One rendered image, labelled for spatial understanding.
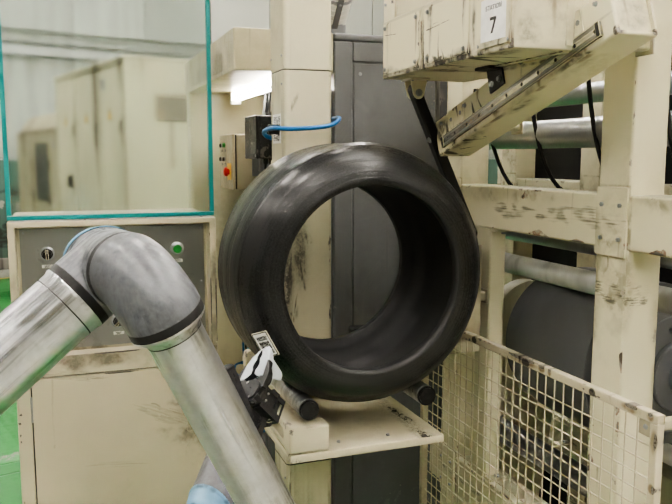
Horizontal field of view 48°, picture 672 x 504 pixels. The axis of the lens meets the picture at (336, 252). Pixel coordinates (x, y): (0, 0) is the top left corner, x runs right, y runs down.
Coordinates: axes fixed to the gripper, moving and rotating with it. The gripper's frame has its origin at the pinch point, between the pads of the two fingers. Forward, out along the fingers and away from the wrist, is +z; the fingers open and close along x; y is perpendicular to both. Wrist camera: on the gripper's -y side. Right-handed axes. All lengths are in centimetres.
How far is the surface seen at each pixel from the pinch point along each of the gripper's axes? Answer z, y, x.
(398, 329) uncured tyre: 34.1, 34.9, 4.3
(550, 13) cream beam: 47, -21, 69
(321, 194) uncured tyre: 23.7, -15.7, 18.4
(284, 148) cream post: 57, -14, -5
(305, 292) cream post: 37.4, 17.2, -14.5
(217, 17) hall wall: 874, 112, -536
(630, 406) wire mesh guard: -3, 33, 62
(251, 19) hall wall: 912, 148, -514
